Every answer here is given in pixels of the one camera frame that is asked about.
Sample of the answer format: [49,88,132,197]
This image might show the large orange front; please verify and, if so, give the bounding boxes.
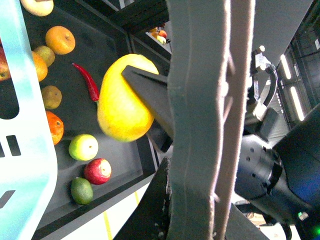
[46,111,64,145]

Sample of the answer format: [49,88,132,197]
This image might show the red yellow apple centre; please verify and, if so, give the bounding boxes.
[0,47,11,81]

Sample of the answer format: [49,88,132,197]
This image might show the red chili pepper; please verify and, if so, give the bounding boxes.
[72,62,100,103]

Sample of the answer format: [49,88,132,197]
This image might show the green avocado front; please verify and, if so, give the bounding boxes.
[70,177,94,205]

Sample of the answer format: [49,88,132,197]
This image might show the white round pear with stem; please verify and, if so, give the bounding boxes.
[20,0,54,17]

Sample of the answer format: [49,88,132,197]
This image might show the brown kiwi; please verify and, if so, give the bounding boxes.
[41,85,62,110]
[33,45,56,67]

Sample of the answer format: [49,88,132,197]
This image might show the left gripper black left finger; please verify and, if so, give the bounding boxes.
[114,157,171,240]

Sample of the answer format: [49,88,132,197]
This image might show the brown kiwi back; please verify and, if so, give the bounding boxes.
[33,45,56,67]

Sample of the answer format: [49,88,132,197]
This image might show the light blue shopping basket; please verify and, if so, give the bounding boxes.
[0,0,58,240]

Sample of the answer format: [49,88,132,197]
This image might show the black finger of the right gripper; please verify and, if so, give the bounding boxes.
[121,65,174,153]

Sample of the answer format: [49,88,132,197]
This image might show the green apple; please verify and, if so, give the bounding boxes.
[68,134,99,161]

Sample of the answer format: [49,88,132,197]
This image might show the brown kiwi front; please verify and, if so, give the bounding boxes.
[41,85,62,110]

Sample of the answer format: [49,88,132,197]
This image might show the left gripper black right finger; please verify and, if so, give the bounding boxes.
[225,203,268,240]

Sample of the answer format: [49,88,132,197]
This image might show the red peach half front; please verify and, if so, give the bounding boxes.
[83,158,112,185]

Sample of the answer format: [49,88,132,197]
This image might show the yellow orange fruit centre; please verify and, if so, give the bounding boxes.
[31,51,48,82]

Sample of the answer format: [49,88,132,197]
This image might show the yellow lemon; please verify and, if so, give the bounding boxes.
[97,53,159,142]

